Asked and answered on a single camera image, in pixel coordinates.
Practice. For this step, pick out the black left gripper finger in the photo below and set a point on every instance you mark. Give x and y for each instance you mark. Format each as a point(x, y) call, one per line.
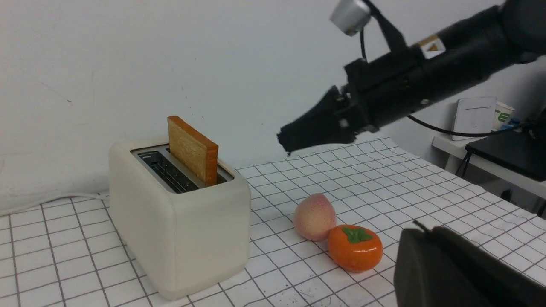
point(439, 268)

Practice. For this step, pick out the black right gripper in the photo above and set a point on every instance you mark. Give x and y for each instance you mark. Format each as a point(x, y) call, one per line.
point(376, 94)

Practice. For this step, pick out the toast slice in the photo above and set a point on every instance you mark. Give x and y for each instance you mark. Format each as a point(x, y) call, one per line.
point(198, 153)

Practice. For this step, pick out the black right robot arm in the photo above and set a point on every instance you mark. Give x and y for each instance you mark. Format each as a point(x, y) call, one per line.
point(468, 52)

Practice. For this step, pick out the orange persimmon with green leaf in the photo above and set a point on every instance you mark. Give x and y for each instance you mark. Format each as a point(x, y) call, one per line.
point(354, 248)

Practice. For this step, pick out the pale pink peach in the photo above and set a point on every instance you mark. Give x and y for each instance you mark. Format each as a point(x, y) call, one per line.
point(314, 218)

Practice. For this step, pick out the white side table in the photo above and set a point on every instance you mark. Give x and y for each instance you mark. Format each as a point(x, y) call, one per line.
point(457, 151)

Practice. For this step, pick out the black laptop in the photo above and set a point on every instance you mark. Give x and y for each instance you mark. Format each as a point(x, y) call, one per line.
point(518, 152)

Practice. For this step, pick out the white router box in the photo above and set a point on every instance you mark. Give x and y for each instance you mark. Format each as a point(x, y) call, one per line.
point(474, 115)

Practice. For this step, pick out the white paper cup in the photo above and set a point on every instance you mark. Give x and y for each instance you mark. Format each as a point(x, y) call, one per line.
point(502, 115)

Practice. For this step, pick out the cream white two-slot toaster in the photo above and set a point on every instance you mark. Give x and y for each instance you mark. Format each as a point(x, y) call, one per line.
point(186, 236)

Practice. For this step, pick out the white grid tablecloth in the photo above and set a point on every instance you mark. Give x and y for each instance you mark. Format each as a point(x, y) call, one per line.
point(68, 253)

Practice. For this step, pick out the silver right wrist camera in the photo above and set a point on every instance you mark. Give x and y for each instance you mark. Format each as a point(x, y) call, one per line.
point(351, 16)

